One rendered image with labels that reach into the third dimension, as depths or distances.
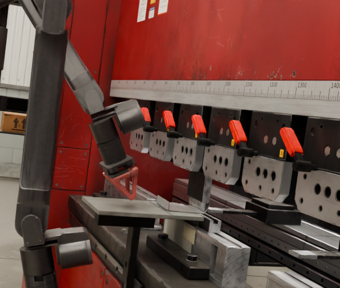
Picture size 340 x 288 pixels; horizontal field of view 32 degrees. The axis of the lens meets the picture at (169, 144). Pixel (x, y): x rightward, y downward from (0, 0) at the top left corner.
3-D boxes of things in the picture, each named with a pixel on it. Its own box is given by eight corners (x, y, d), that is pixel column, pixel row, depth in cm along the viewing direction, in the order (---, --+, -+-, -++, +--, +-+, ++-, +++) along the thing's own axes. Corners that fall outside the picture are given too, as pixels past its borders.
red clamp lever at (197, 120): (191, 112, 140) (200, 142, 133) (207, 114, 142) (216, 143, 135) (188, 118, 141) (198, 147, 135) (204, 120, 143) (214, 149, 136)
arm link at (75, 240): (20, 206, 112) (19, 216, 103) (81, 196, 114) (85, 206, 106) (30, 266, 113) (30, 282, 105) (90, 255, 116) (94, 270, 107)
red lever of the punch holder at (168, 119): (162, 108, 159) (169, 134, 152) (176, 110, 160) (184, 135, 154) (160, 113, 160) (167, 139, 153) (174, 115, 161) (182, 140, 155)
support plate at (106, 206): (81, 199, 151) (82, 196, 151) (176, 206, 160) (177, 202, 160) (98, 215, 134) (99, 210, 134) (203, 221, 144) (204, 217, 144)
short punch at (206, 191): (185, 203, 157) (190, 167, 156) (192, 203, 158) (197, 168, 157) (200, 211, 148) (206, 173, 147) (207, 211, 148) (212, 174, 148)
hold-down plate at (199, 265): (145, 245, 160) (147, 234, 160) (163, 246, 162) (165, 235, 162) (187, 280, 133) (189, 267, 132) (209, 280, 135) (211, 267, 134)
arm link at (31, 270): (19, 239, 111) (18, 247, 105) (56, 233, 112) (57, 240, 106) (24, 275, 111) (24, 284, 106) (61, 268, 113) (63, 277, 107)
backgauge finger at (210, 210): (195, 210, 160) (197, 192, 160) (277, 216, 170) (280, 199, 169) (213, 220, 149) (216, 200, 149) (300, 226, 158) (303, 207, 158)
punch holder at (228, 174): (200, 175, 141) (210, 106, 140) (232, 178, 144) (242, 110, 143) (228, 185, 127) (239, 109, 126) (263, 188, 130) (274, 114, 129)
